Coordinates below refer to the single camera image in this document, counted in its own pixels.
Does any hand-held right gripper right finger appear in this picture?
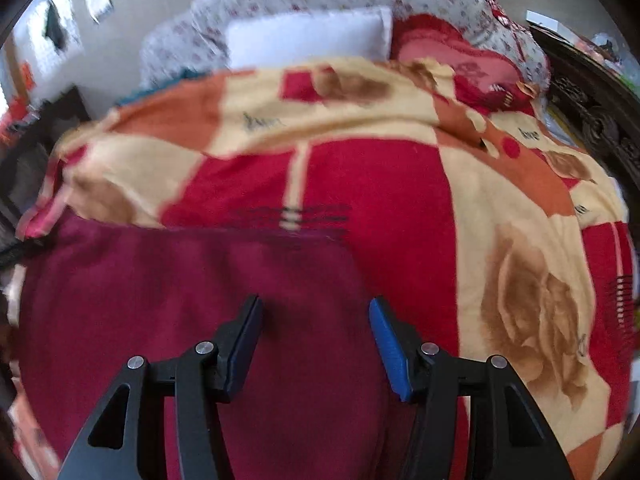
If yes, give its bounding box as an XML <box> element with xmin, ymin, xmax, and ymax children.
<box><xmin>369</xmin><ymin>296</ymin><xmax>576</xmax><ymax>480</ymax></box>

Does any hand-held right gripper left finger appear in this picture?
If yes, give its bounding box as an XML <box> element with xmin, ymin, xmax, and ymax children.
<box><xmin>56</xmin><ymin>294</ymin><xmax>264</xmax><ymax>480</ymax></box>

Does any maroon fleece garment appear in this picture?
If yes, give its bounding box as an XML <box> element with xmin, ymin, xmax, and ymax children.
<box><xmin>15</xmin><ymin>210</ymin><xmax>471</xmax><ymax>480</ymax></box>

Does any printed checkered rose blanket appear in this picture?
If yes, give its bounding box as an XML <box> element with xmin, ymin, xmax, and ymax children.
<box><xmin>15</xmin><ymin>57</ymin><xmax>640</xmax><ymax>480</ymax></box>

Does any teal cloth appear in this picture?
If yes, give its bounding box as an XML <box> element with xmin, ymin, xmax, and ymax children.
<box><xmin>114</xmin><ymin>66</ymin><xmax>212</xmax><ymax>107</ymax></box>

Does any dark side furniture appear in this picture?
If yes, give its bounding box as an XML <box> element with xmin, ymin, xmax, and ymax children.
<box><xmin>0</xmin><ymin>85</ymin><xmax>92</xmax><ymax>223</ymax></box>

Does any red ruffled pillow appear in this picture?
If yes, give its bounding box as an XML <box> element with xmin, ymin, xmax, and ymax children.
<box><xmin>390</xmin><ymin>12</ymin><xmax>543</xmax><ymax>118</ymax></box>

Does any white pillow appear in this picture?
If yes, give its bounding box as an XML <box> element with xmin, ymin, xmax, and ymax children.
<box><xmin>224</xmin><ymin>6</ymin><xmax>394</xmax><ymax>70</ymax></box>

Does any dark carved wooden cabinet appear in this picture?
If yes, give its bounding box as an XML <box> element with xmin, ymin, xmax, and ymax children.
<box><xmin>527</xmin><ymin>22</ymin><xmax>640</xmax><ymax>181</ymax></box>

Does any dark hanging cloth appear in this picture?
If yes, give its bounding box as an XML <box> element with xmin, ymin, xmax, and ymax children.
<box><xmin>44</xmin><ymin>0</ymin><xmax>69</xmax><ymax>52</ymax></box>

